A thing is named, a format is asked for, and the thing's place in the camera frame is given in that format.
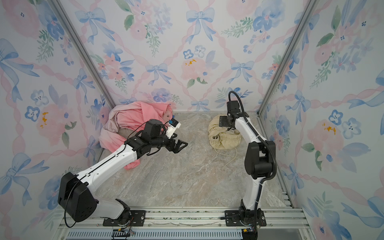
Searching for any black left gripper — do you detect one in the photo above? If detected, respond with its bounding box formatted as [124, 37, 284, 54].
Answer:
[151, 131, 189, 153]

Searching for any beige cloth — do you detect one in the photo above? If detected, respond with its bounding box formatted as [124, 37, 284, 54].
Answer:
[208, 115, 242, 150]

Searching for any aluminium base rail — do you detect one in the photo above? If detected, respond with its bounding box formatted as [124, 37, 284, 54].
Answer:
[53, 207, 315, 240]

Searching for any aluminium corner post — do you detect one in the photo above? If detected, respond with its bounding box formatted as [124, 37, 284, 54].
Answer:
[257, 0, 318, 117]
[48, 0, 116, 108]

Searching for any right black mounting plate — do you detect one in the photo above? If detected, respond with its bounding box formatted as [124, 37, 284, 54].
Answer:
[220, 209, 267, 228]

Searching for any right aluminium corner post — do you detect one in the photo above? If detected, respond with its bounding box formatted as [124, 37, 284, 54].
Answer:
[257, 0, 318, 117]

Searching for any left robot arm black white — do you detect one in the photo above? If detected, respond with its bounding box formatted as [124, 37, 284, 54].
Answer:
[58, 119, 188, 226]

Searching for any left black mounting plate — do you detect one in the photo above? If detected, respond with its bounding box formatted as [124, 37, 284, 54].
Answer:
[103, 210, 147, 227]

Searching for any black mounting plate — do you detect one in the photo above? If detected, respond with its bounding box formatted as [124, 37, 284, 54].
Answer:
[220, 209, 267, 228]
[103, 210, 147, 227]

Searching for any left aluminium corner post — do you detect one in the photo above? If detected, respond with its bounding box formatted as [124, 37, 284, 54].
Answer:
[48, 0, 116, 108]

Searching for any pink cloth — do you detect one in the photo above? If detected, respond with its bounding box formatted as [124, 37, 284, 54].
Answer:
[99, 102, 173, 152]

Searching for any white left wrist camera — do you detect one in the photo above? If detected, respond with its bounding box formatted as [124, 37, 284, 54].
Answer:
[166, 118, 181, 139]

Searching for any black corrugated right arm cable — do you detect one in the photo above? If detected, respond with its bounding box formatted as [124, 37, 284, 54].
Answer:
[227, 90, 278, 229]

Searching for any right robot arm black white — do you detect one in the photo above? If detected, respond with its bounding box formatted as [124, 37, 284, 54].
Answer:
[219, 100, 277, 228]

